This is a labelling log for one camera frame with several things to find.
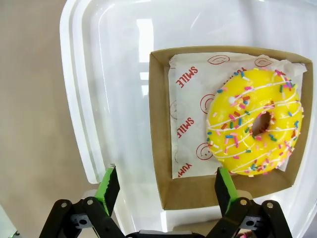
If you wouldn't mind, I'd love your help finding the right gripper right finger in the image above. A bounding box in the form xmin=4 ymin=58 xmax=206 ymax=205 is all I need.
xmin=205 ymin=167 xmax=293 ymax=238

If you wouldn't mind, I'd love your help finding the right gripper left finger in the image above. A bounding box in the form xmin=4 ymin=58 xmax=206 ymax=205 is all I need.
xmin=43 ymin=165 xmax=125 ymax=238

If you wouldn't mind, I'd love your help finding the yellow sprinkled donut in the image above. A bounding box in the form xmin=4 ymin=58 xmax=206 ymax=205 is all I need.
xmin=206 ymin=67 xmax=305 ymax=177

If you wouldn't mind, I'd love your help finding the brown cardboard donut box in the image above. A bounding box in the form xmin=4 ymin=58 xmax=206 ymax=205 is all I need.
xmin=149 ymin=45 xmax=314 ymax=212

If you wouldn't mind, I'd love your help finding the white printed paper liner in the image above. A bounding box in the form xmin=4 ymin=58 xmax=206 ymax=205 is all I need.
xmin=168 ymin=53 xmax=308 ymax=179

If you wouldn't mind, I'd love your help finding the white display tray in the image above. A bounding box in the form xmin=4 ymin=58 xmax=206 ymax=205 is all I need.
xmin=60 ymin=0 xmax=317 ymax=238

